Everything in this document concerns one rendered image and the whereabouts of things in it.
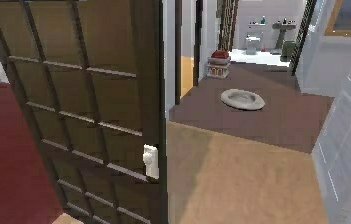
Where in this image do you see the white small side table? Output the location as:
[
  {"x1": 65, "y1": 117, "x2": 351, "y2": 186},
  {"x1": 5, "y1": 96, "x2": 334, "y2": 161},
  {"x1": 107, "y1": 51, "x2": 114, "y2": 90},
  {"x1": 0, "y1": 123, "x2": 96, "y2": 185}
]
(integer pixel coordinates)
[{"x1": 206, "y1": 56, "x2": 232, "y2": 80}]

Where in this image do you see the grey round pet bed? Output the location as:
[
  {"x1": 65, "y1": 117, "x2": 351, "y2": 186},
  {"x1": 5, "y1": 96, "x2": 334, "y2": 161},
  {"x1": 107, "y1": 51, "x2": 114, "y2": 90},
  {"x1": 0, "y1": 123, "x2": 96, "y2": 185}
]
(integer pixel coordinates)
[{"x1": 220, "y1": 88, "x2": 266, "y2": 112}]

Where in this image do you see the red cushion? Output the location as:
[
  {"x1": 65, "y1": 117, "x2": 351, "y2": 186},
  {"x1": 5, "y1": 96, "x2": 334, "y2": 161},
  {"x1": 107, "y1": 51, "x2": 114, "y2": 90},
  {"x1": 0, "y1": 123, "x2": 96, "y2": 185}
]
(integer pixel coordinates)
[{"x1": 210, "y1": 49, "x2": 231, "y2": 60}]

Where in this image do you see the dark narrow room door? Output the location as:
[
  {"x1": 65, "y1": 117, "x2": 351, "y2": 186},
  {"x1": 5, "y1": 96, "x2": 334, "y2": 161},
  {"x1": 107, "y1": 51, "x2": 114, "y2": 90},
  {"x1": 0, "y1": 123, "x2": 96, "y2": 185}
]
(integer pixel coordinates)
[{"x1": 192, "y1": 0, "x2": 204, "y2": 88}]

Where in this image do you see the brown panelled room door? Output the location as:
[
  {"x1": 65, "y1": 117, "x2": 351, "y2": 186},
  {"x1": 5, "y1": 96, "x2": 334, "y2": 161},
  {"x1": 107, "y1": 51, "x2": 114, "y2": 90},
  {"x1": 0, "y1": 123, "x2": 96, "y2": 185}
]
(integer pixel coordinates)
[{"x1": 0, "y1": 0, "x2": 168, "y2": 224}]

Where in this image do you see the white toilet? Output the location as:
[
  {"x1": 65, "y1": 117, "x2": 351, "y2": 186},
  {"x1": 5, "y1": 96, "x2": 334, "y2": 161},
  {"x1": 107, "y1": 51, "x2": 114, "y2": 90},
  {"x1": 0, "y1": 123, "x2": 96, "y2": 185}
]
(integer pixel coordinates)
[{"x1": 245, "y1": 32, "x2": 262, "y2": 56}]

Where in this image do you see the dark lattice room door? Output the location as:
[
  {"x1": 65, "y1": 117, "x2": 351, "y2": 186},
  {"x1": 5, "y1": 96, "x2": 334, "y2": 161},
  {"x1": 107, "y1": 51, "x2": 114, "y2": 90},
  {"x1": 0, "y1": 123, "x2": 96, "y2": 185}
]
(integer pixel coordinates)
[
  {"x1": 218, "y1": 0, "x2": 240, "y2": 53},
  {"x1": 289, "y1": 0, "x2": 318, "y2": 77}
]

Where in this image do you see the green waste bin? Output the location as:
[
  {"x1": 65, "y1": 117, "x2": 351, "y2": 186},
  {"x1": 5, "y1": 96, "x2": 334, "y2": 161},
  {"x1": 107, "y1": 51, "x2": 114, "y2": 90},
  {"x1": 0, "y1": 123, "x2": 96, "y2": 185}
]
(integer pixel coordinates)
[{"x1": 280, "y1": 40, "x2": 297, "y2": 62}]

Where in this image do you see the white panelled room door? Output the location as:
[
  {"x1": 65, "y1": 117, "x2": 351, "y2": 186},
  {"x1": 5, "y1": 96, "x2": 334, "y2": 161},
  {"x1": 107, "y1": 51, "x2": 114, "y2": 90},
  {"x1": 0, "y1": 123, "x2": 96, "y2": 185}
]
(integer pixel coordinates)
[{"x1": 311, "y1": 23, "x2": 351, "y2": 224}]

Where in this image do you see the wood framed window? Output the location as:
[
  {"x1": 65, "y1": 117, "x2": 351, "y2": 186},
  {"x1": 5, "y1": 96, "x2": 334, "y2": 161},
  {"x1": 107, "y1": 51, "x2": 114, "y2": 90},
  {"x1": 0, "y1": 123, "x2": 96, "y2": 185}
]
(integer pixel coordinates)
[{"x1": 323, "y1": 0, "x2": 351, "y2": 38}]

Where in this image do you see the white door handle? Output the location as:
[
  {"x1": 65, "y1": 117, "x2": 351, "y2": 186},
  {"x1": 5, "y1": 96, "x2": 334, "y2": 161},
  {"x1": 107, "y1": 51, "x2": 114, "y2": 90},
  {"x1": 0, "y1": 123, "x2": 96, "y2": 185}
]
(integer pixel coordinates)
[{"x1": 142, "y1": 143, "x2": 160, "y2": 180}]

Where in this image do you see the grey pedestal sink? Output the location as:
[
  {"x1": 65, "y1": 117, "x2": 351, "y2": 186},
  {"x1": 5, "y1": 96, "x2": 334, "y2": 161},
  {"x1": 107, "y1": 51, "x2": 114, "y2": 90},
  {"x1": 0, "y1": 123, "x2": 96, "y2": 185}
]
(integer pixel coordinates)
[{"x1": 271, "y1": 22, "x2": 297, "y2": 55}]

